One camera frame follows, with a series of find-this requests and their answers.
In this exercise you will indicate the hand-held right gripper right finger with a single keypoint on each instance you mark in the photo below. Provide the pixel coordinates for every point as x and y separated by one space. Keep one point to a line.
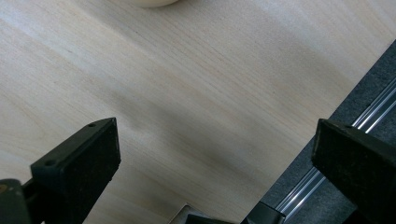
358 168

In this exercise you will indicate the cream round bowl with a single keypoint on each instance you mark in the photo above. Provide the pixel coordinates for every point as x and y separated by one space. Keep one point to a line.
149 2

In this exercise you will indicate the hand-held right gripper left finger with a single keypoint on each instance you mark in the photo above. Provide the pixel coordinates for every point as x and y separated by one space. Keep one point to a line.
77 168

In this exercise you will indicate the aluminium frame rail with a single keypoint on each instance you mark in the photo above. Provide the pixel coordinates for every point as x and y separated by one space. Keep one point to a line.
336 161

